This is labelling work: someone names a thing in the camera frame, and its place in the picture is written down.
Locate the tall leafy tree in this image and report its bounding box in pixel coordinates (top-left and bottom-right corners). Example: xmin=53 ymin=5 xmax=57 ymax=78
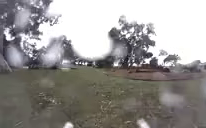
xmin=107 ymin=14 xmax=158 ymax=69

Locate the green grass field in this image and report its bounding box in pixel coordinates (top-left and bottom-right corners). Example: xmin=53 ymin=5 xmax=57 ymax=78
xmin=0 ymin=66 xmax=206 ymax=128

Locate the small tree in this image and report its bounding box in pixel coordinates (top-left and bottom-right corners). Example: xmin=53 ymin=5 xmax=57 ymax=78
xmin=163 ymin=53 xmax=182 ymax=67

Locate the robot's own part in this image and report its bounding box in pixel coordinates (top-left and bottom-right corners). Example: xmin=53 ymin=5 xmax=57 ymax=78
xmin=136 ymin=118 xmax=151 ymax=128
xmin=62 ymin=121 xmax=75 ymax=128

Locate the large tree with leaning trunk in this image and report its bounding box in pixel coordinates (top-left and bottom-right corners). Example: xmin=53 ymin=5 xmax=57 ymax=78
xmin=0 ymin=0 xmax=75 ymax=74

